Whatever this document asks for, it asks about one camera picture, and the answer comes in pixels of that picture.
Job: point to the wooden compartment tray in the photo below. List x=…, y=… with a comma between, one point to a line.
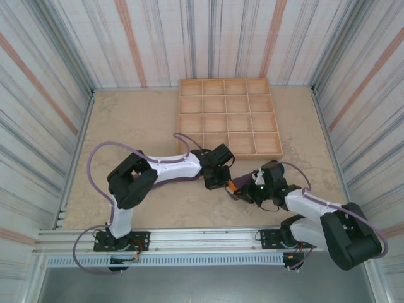
x=214, y=126

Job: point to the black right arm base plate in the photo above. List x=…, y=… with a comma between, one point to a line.
x=268, y=240

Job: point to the aluminium mounting rail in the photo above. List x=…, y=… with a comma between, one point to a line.
x=205, y=241

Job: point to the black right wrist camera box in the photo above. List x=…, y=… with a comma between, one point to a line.
x=273, y=173

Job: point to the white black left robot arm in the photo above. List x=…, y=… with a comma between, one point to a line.
x=176, y=165

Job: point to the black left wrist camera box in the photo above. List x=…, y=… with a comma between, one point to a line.
x=222, y=153

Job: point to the aluminium table edge rail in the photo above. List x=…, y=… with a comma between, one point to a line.
x=335, y=158
x=75, y=158

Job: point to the purple sock orange toe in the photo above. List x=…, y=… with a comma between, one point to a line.
x=176, y=181
x=241, y=183

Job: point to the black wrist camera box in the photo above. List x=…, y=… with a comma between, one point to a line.
x=273, y=173
x=222, y=153

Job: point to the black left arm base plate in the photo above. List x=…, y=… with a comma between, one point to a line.
x=142, y=241

